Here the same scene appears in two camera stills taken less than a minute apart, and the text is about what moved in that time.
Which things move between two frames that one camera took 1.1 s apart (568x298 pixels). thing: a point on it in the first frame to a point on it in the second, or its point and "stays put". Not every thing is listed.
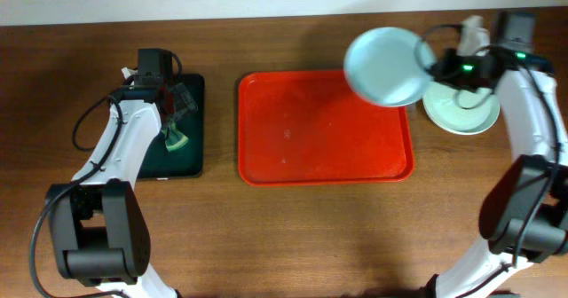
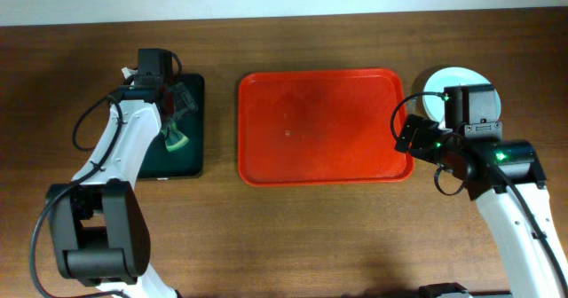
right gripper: x=440 y=70 to x=411 y=133
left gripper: x=176 y=107 stays put
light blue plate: x=382 y=66 to x=435 y=105
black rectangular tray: x=188 y=160 stays put
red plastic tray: x=310 y=129 stays put
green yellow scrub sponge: x=174 y=139 stays put
